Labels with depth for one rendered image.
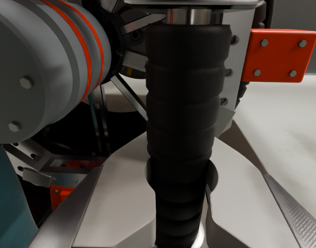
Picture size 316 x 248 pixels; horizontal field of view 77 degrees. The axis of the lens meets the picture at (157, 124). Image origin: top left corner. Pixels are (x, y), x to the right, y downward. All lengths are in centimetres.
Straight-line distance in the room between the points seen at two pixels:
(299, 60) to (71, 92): 30
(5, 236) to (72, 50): 32
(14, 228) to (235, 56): 44
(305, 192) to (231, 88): 125
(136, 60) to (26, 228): 37
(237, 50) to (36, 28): 24
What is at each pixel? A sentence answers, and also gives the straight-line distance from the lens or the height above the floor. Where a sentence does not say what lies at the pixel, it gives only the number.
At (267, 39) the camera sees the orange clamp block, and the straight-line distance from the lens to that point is 33.
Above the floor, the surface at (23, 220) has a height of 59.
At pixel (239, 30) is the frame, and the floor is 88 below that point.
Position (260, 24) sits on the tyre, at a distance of 41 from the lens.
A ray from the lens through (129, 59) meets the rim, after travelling 42.
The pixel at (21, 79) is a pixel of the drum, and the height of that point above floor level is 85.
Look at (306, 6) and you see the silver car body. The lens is 76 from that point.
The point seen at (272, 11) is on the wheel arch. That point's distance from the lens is 72.
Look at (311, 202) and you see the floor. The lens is 147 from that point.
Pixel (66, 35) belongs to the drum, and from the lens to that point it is 23.
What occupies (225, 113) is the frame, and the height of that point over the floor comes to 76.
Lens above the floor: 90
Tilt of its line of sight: 28 degrees down
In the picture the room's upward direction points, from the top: 1 degrees clockwise
